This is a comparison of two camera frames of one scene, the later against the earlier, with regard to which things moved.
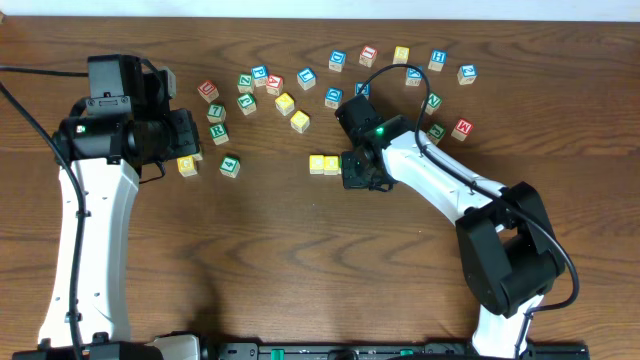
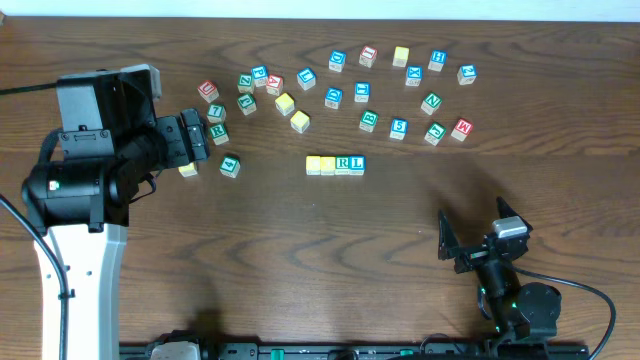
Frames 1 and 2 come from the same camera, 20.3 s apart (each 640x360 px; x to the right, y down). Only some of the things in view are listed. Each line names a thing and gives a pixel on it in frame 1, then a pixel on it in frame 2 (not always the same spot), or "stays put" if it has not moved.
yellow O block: x=331 y=165 stays put
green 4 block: x=230 y=166 stays put
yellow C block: x=316 y=164 stays put
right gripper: x=355 y=170 -> x=476 y=254
